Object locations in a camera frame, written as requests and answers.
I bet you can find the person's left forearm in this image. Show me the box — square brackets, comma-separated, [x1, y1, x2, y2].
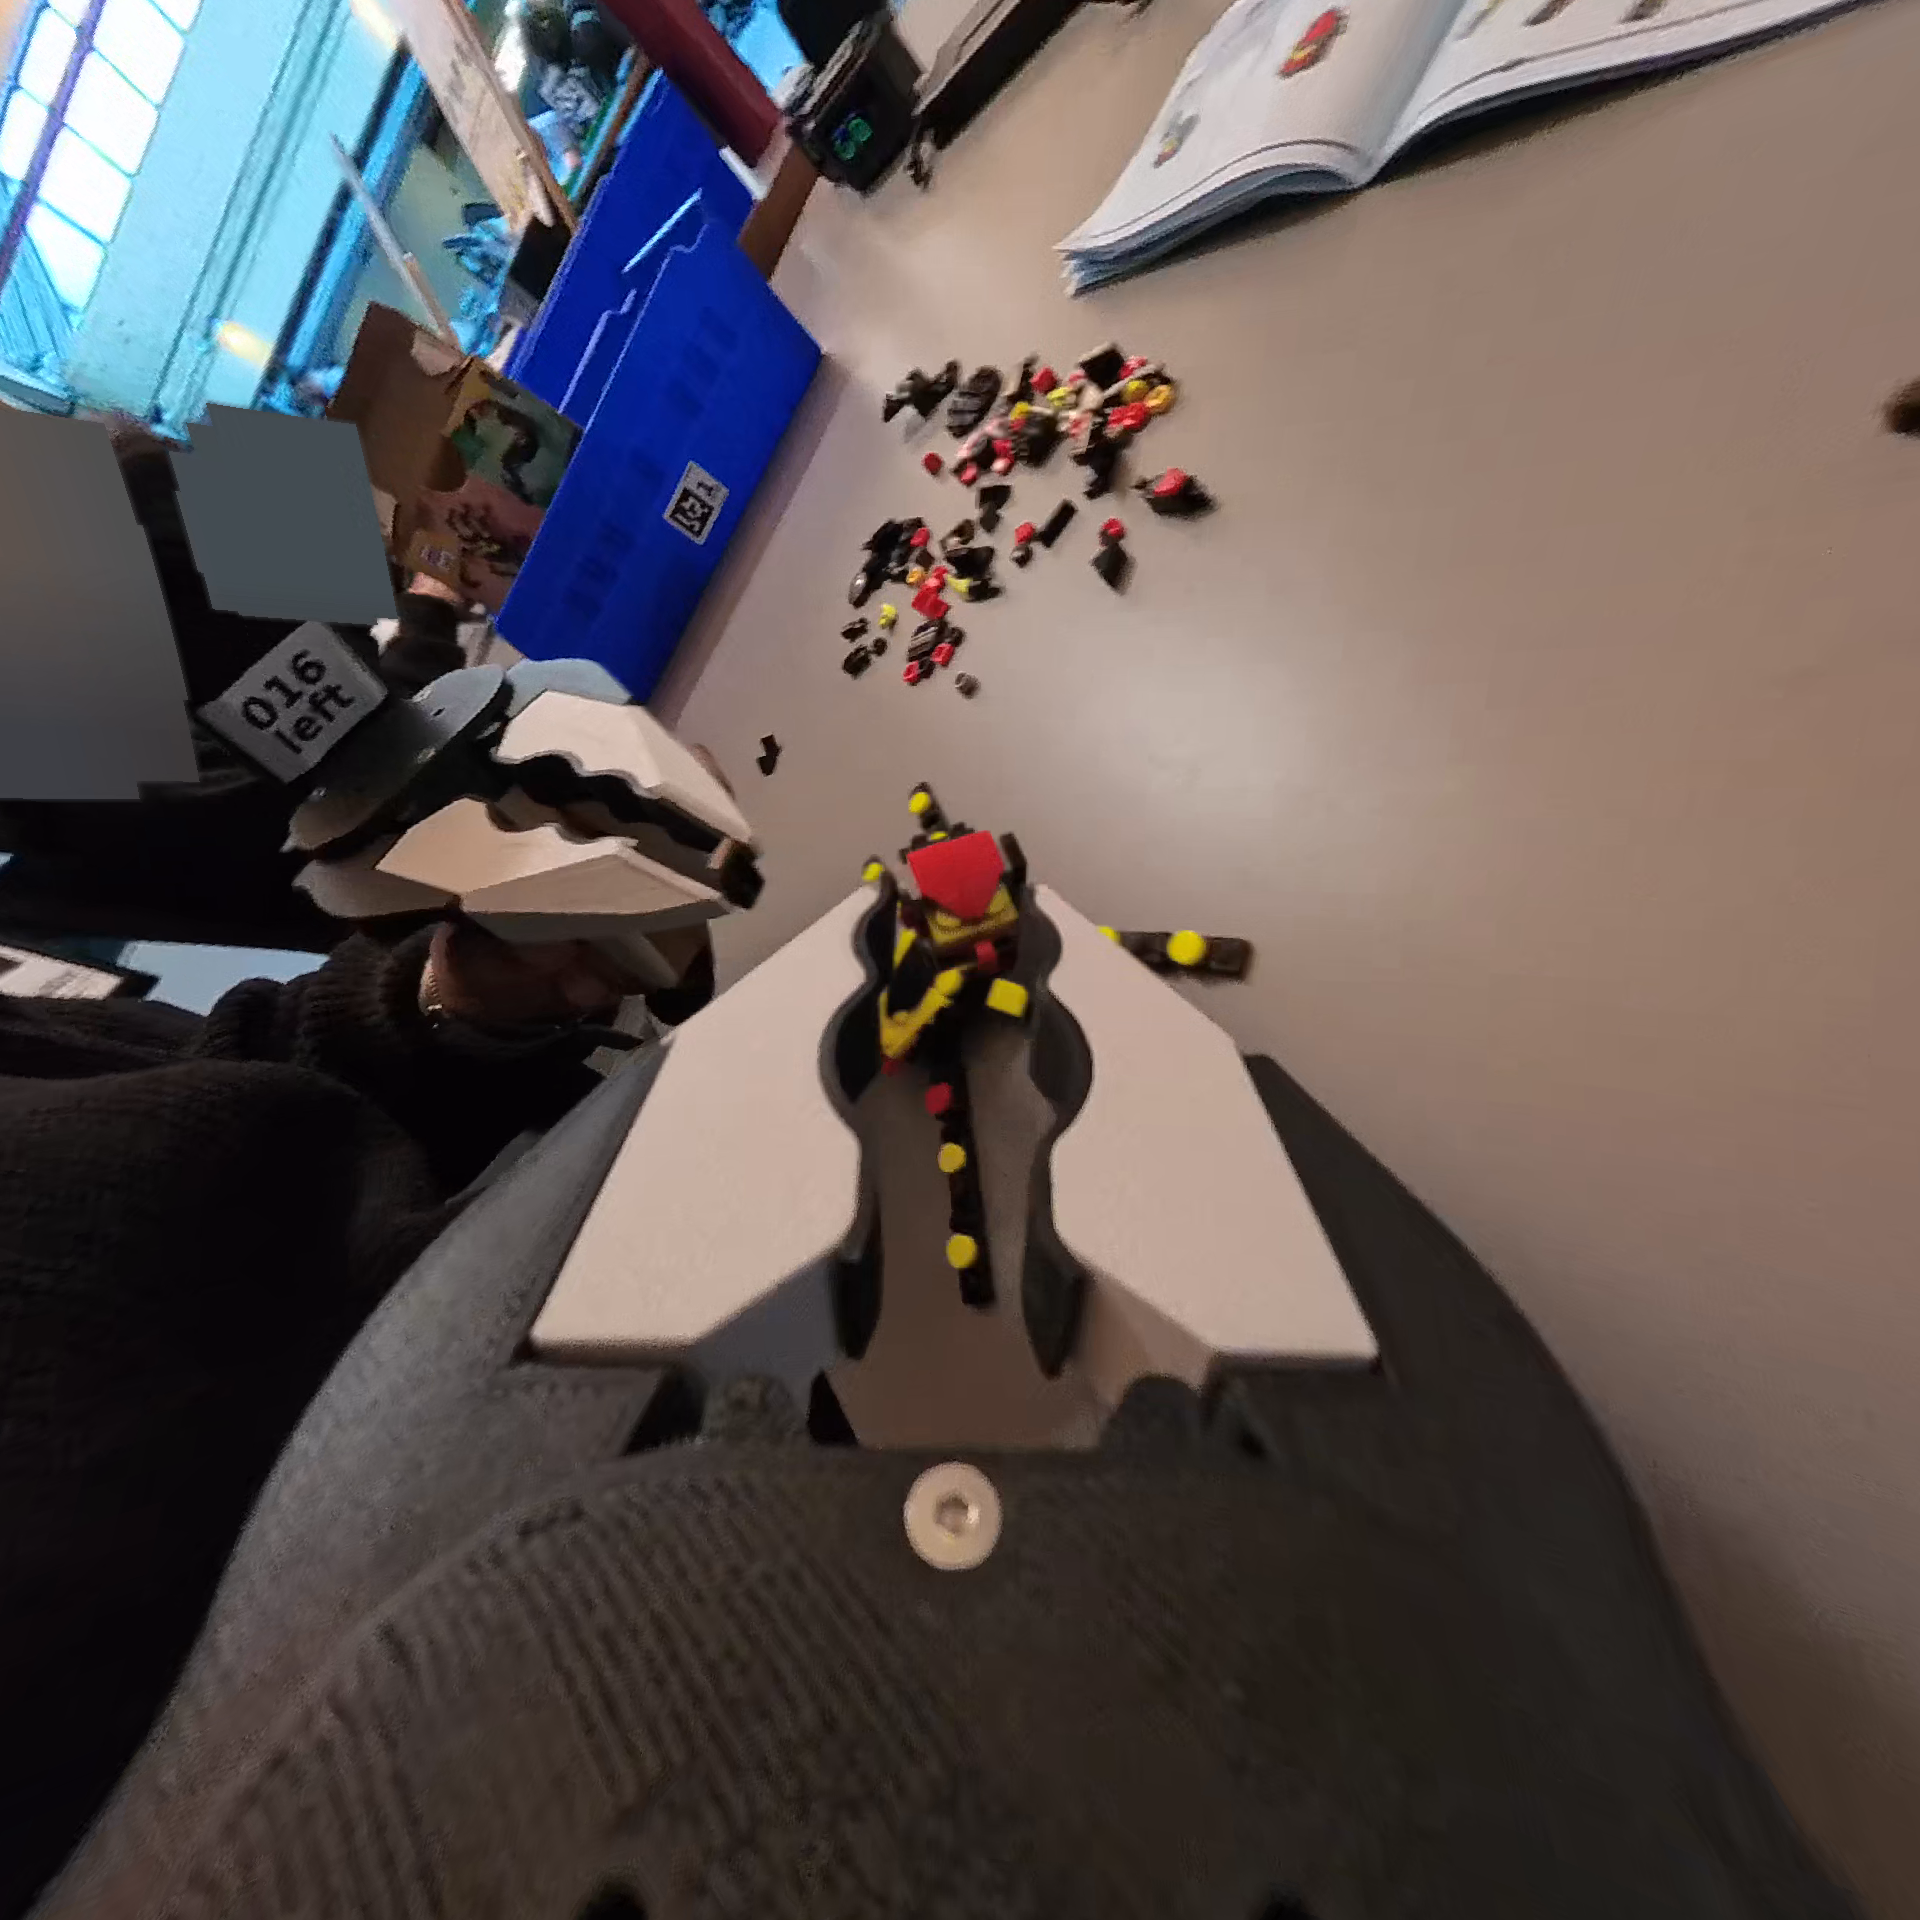
[193, 931, 669, 1202]

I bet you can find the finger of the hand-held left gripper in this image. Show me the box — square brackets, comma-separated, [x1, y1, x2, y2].
[492, 688, 761, 861]
[287, 801, 767, 952]

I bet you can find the lego instruction booklet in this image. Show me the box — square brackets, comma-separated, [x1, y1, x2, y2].
[1053, 0, 1877, 297]

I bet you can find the black flat device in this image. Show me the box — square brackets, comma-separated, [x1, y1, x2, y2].
[906, 0, 1096, 160]

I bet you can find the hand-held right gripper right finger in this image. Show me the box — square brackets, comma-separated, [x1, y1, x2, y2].
[1023, 883, 1382, 1413]

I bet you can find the pile of loose lego pieces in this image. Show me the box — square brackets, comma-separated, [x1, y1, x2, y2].
[836, 345, 1220, 703]

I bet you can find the blue plastic bin with tag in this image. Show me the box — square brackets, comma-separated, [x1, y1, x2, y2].
[495, 241, 825, 706]

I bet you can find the person's left hand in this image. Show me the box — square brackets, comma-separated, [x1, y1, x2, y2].
[422, 922, 712, 1040]

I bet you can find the cardboard lego box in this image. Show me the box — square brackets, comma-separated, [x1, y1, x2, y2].
[326, 304, 585, 608]

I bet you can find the black charging case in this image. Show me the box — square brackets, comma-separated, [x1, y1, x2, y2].
[784, 24, 922, 194]

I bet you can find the red yellow black lego model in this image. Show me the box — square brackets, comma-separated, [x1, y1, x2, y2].
[878, 830, 1037, 1022]

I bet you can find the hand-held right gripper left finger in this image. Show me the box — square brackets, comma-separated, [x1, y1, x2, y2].
[527, 883, 888, 1398]

